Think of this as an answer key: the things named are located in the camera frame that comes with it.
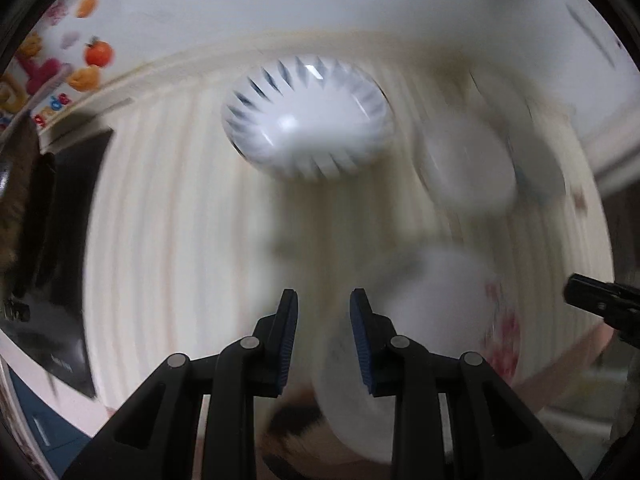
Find black gas cooktop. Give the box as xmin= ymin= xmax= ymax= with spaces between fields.
xmin=0 ymin=127 xmax=114 ymax=400

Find white floral plate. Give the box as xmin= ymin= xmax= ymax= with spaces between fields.
xmin=314 ymin=247 xmax=523 ymax=463

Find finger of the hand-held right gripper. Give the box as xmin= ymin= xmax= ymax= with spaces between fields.
xmin=564 ymin=274 xmax=640 ymax=346

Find striped cat print tablecloth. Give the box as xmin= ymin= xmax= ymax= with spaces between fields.
xmin=85 ymin=30 xmax=617 ymax=480

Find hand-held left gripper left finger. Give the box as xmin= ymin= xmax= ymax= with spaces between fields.
xmin=62 ymin=289 xmax=299 ymax=480

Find white bowl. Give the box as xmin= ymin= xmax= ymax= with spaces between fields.
xmin=419 ymin=119 xmax=517 ymax=217

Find blue striped white plate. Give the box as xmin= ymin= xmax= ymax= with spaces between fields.
xmin=221 ymin=55 xmax=396 ymax=182

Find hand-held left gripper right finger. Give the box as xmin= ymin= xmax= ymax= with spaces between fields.
xmin=349 ymin=287 xmax=583 ymax=480

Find colourful wall stickers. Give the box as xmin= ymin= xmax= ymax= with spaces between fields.
xmin=0 ymin=0 xmax=116 ymax=128

